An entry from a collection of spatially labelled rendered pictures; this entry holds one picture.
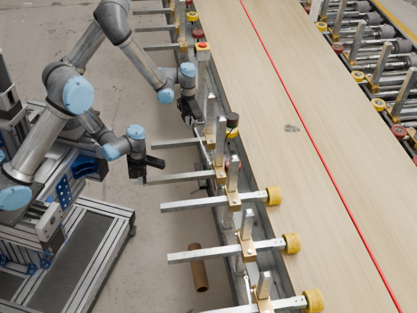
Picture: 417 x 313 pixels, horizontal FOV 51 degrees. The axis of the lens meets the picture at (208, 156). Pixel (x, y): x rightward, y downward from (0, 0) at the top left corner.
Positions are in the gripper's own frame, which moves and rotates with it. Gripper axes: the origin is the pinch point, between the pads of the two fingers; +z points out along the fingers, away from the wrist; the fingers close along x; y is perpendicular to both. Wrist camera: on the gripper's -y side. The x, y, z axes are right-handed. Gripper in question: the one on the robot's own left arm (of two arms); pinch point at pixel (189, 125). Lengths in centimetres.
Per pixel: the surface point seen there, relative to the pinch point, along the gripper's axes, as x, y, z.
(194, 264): 12, -28, 84
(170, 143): 12.2, -1.4, 5.9
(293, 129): -46, -29, 0
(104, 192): 35, 58, 91
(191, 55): -58, 98, 29
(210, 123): -8.8, -5.7, -2.0
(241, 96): -39.0, 8.6, 0.9
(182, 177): 18.9, -25.8, 5.2
